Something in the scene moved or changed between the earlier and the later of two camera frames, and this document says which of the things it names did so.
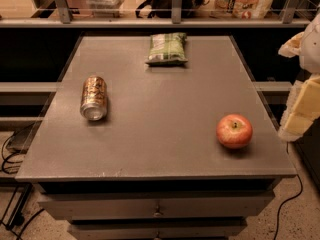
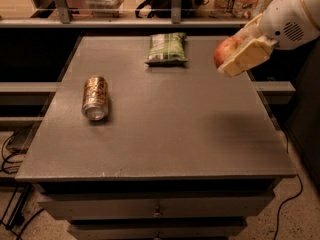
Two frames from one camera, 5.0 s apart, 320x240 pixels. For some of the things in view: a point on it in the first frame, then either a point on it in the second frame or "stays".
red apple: [234, 131] to [224, 48]
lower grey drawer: [158, 231] stays
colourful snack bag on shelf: [250, 1] stays
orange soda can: [94, 99] stays
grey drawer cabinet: [129, 151] stays
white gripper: [311, 52] to [284, 20]
